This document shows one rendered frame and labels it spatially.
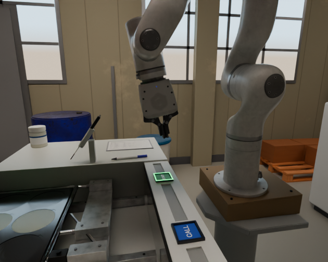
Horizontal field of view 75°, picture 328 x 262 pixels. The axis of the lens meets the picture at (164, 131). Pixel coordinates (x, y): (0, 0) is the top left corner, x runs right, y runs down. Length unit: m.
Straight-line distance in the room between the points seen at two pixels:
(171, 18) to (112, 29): 2.61
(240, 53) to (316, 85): 3.60
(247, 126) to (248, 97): 0.11
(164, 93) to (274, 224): 0.54
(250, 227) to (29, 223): 0.63
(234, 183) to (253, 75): 0.37
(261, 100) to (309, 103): 3.63
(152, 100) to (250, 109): 0.29
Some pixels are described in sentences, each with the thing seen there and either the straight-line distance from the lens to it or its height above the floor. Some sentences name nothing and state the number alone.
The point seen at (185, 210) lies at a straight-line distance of 0.55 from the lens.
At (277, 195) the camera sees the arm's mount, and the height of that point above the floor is 0.89.
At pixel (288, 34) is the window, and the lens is 3.93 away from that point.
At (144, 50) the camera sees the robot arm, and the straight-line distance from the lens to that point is 0.52.
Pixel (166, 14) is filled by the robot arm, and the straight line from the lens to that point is 0.54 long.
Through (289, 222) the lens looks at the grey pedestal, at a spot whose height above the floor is 0.82.
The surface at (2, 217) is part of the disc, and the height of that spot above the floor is 0.90.
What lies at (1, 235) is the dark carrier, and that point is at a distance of 0.70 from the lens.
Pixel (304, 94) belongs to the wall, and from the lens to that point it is 4.18.
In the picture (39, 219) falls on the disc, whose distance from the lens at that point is 0.71.
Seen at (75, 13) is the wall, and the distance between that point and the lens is 3.22.
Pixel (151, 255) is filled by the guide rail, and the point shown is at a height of 0.85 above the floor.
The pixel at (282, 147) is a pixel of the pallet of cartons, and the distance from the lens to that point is 3.47.
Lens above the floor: 1.26
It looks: 13 degrees down
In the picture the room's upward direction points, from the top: straight up
